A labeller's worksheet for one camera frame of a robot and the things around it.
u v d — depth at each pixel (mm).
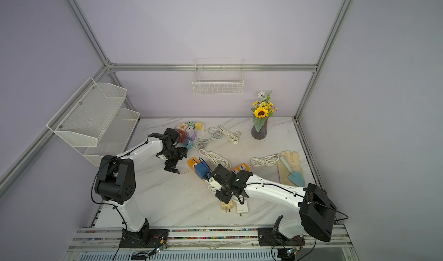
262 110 898
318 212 411
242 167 930
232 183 592
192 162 954
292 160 986
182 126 1042
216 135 1079
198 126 1075
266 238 732
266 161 947
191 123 1075
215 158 972
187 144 1019
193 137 1075
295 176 927
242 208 797
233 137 1075
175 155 814
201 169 857
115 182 486
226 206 785
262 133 1054
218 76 946
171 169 824
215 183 715
